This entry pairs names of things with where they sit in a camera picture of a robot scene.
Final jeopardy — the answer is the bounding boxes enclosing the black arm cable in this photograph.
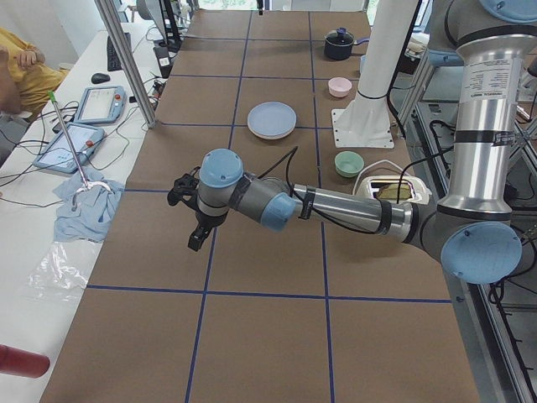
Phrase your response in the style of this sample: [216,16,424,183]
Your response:
[251,144,454,236]

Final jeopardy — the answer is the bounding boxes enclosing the light blue cloth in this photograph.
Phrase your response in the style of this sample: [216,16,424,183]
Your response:
[53,167,124,242]

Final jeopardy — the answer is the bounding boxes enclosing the black floor cables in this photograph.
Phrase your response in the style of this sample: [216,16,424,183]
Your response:
[427,117,537,403]

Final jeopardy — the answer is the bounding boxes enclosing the pink bowl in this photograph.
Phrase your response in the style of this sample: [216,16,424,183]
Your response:
[328,77,352,98]

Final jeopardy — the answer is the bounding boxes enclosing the aluminium frame post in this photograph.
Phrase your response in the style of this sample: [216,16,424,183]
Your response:
[94,0,156,128]

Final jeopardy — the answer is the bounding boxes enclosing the blue teach pendant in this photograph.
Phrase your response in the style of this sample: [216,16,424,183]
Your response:
[33,123,105,174]
[74,86,126,124]

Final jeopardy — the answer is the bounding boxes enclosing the toast slice in toaster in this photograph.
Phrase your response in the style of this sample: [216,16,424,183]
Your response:
[376,183,413,201]

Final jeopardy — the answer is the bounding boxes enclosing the light blue cup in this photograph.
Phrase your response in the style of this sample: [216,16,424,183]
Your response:
[359,55,367,76]

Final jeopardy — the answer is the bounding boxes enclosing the person in yellow shirt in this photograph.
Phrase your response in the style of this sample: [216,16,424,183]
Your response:
[1,28,69,121]

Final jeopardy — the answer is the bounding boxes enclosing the black keyboard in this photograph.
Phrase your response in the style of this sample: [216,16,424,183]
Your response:
[107,31,132,72]

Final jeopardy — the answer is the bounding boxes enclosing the red cylinder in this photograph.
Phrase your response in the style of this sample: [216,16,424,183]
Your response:
[1,345,50,379]

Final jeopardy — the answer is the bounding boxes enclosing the dark blue pot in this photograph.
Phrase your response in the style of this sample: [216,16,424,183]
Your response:
[324,27,370,61]

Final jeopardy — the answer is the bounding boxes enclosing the clear plastic bag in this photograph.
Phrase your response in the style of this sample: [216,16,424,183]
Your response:
[21,240,102,306]

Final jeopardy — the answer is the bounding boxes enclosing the black computer mouse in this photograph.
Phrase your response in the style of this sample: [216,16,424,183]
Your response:
[91,72,111,84]

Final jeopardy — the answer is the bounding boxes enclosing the aluminium side frame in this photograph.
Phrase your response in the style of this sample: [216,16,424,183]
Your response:
[399,34,536,402]

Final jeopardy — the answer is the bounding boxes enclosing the blue plate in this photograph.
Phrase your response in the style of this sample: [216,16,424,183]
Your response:
[247,102,297,132]

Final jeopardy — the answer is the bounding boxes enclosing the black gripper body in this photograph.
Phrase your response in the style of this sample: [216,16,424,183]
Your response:
[192,196,229,235]

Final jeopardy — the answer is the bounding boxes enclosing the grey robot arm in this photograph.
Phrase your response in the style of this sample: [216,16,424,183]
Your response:
[174,1,536,285]

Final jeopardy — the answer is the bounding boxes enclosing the lower blue teach pendant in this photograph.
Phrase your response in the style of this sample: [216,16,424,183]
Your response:
[33,123,105,174]

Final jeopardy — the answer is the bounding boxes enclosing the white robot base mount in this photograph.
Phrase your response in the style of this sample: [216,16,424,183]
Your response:
[331,0,420,149]

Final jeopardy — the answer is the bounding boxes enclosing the green bowl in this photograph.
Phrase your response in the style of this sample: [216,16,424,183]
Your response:
[334,150,364,178]

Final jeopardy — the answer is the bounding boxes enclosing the upper blue teach pendant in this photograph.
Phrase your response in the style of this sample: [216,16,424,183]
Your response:
[74,86,126,124]

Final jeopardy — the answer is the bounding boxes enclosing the cream toaster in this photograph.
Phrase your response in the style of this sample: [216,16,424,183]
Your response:
[352,160,432,205]

